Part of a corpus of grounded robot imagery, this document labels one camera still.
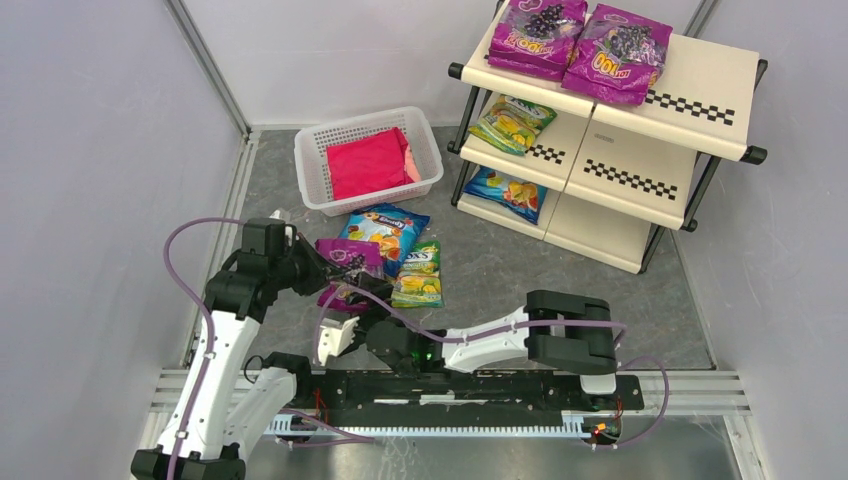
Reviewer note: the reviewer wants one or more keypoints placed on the green Fox's candy bag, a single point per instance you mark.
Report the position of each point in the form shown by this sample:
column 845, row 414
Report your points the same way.
column 418, row 283

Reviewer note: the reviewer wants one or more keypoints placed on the blue Slendy bag front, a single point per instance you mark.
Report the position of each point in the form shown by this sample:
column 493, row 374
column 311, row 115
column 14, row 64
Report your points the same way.
column 521, row 197

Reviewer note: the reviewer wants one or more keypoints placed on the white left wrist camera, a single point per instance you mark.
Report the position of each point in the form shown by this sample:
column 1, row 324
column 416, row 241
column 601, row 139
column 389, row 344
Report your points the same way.
column 284, row 217

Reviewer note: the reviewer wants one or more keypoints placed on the pink folded cloth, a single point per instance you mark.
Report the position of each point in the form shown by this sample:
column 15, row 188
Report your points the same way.
column 375, row 163

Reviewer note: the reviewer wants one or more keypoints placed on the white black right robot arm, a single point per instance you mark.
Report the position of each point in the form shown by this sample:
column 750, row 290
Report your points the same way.
column 569, row 332

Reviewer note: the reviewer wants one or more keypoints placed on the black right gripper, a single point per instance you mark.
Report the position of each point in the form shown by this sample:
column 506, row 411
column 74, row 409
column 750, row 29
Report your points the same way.
column 366, row 318

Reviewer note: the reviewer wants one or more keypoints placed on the green candy bag on shelf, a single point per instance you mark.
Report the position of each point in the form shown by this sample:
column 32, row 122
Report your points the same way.
column 512, row 125

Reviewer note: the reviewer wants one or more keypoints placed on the cream three-tier shelf rack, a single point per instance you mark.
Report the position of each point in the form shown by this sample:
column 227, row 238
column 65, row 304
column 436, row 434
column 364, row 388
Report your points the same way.
column 619, row 177

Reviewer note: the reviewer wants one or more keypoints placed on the purple grape candy bag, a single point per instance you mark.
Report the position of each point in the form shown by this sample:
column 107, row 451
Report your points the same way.
column 537, row 37
column 353, row 257
column 618, row 57

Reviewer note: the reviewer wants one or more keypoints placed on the blue slendy bag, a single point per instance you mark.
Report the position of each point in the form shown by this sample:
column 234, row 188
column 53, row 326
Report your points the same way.
column 521, row 197
column 394, row 230

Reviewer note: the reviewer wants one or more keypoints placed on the blue Slendy bag near basket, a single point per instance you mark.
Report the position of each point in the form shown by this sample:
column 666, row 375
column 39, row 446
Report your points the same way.
column 394, row 230

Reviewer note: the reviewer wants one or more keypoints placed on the white plastic basket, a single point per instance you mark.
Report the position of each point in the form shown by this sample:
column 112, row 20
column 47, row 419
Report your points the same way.
column 311, row 160

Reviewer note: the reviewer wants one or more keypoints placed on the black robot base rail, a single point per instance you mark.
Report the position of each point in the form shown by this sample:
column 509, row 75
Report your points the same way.
column 487, row 398

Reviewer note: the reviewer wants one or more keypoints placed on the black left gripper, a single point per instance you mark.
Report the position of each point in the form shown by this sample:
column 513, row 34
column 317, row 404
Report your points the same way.
column 332, row 270

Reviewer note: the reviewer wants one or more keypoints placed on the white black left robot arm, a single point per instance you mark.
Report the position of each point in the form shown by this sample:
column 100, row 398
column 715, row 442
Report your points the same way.
column 206, row 436

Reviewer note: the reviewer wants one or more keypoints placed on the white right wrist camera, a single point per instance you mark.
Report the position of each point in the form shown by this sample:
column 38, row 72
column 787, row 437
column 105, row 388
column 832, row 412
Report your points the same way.
column 333, row 338

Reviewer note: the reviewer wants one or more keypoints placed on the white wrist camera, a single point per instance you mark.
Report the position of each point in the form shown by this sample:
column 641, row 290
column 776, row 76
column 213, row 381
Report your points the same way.
column 284, row 217
column 333, row 338

